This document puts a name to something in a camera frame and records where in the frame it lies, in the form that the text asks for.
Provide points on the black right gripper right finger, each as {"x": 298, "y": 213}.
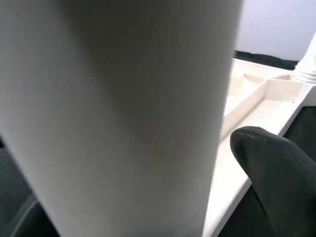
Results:
{"x": 279, "y": 187}

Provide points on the white plastic table leg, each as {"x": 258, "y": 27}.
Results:
{"x": 111, "y": 98}
{"x": 307, "y": 64}

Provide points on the white plastic ribbed table top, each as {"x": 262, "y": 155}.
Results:
{"x": 259, "y": 113}

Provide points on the black cloth cover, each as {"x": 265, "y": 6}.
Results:
{"x": 303, "y": 123}

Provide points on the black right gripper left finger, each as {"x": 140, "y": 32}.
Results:
{"x": 34, "y": 224}

